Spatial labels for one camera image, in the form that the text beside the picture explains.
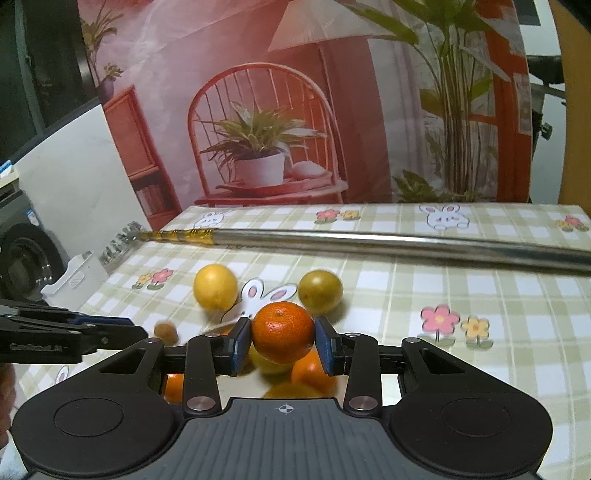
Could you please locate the telescopic steel rake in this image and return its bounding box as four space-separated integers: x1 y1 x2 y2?
98 222 591 278

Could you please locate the grey washing machine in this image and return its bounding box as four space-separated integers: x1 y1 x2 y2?
0 185 70 305

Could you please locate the wooden door panel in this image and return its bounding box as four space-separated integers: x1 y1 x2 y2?
549 0 591 217

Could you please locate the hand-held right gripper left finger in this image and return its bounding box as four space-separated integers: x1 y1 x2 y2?
92 318 253 416

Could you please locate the yellow-green round citrus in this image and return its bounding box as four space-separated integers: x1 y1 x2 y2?
297 270 344 311

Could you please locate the white plastic basket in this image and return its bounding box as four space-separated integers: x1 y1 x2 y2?
41 250 95 298

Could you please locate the printed room scene backdrop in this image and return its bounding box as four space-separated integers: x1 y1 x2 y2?
76 0 532 222

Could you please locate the orange mandarin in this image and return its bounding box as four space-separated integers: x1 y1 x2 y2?
291 351 338 398
250 302 316 364
164 373 185 403

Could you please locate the dark glass window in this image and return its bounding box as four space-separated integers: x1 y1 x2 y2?
0 0 100 158

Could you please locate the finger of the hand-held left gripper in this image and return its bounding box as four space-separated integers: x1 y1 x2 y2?
0 299 133 326
69 324 149 356

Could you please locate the checked bunny tablecloth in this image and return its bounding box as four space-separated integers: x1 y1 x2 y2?
9 203 591 480

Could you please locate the large yellow lemon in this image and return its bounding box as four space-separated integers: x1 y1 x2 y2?
193 264 239 311

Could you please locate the small yellow lemon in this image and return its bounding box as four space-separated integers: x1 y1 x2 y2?
249 346 296 376

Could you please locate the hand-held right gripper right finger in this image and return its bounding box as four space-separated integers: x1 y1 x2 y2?
315 316 476 415

